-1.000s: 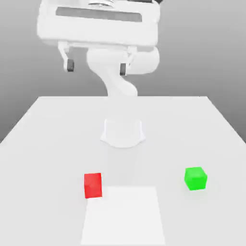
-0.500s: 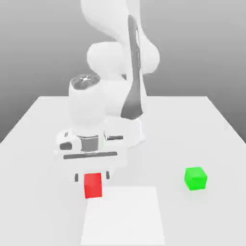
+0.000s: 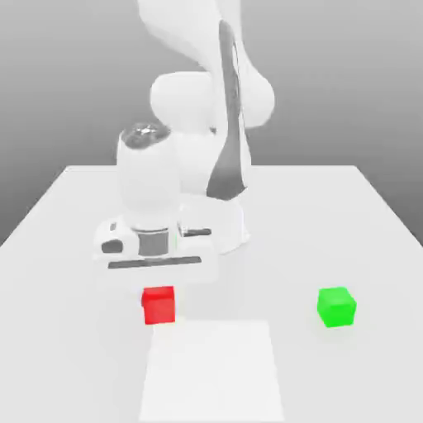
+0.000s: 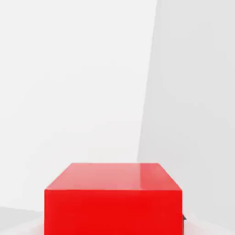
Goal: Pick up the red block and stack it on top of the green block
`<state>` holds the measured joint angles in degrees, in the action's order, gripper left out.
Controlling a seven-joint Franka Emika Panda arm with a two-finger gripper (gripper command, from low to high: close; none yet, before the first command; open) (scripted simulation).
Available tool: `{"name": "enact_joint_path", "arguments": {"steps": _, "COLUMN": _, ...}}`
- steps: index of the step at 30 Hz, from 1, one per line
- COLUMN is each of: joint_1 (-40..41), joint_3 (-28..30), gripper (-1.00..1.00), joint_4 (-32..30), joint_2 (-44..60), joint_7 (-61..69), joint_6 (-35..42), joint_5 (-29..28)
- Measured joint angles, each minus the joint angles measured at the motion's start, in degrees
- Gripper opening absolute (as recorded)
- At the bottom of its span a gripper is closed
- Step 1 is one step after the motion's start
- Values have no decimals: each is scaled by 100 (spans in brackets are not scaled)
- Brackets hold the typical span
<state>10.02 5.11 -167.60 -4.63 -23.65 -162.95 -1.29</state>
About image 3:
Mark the small red cube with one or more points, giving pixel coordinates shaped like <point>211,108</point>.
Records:
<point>159,306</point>

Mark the small green cube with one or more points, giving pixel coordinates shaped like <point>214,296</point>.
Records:
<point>336,308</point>

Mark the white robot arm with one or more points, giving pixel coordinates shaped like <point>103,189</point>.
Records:
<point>195,109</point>

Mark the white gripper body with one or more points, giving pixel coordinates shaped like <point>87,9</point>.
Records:
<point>155,269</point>

